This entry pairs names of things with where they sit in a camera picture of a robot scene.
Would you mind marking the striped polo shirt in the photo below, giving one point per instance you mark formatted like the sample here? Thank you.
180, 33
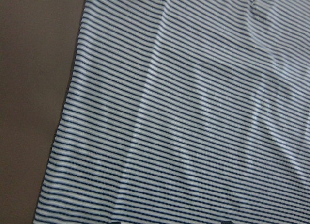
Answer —
185, 112

